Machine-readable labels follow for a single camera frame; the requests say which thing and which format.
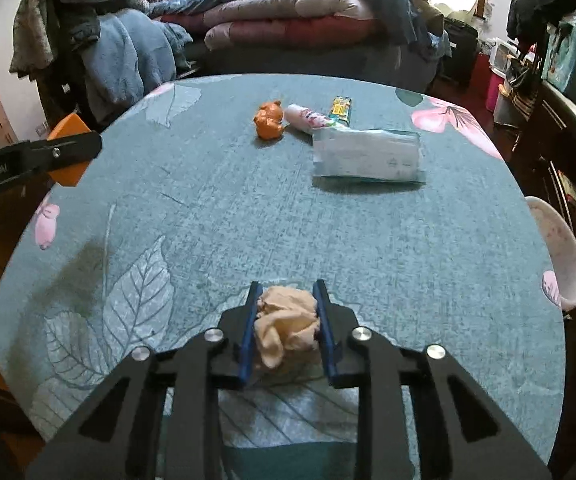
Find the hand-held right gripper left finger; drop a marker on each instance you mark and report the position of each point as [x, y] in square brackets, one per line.
[248, 332]

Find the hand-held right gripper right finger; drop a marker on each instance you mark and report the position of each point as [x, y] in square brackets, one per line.
[327, 332]

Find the tan tissue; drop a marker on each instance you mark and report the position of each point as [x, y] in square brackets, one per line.
[283, 325]

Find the white plastic stool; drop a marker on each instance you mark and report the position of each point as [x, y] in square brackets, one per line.
[560, 255]

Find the dark padded jacket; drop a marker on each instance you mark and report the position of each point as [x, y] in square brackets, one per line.
[75, 25]

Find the light blue fleece robe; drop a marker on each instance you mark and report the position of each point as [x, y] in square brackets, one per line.
[118, 55]

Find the white teal tissue pack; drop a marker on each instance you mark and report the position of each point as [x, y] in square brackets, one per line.
[368, 157]

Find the small orange lump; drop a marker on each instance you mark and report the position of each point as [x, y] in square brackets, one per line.
[269, 122]

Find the white printed tube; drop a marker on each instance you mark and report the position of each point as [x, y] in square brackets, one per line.
[305, 117]

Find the yellow green stick pack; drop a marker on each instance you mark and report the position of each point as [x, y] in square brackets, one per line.
[341, 109]

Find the grey bed base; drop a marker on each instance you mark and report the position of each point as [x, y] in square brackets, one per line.
[318, 60]

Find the pink bin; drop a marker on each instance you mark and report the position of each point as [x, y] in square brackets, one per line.
[495, 92]

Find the dark wooden dresser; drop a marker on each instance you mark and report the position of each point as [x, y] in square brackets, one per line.
[558, 125]

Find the black suitcase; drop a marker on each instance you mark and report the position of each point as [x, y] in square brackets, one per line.
[460, 50]

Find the striped bag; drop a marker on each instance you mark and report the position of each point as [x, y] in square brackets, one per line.
[520, 85]

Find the folded pink quilt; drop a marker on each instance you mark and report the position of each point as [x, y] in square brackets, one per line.
[288, 15]

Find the white storage box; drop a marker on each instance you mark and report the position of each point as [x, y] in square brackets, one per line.
[503, 57]

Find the teal bag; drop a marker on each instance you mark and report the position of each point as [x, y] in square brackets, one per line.
[573, 60]

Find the wall socket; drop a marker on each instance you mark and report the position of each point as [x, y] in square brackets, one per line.
[43, 129]

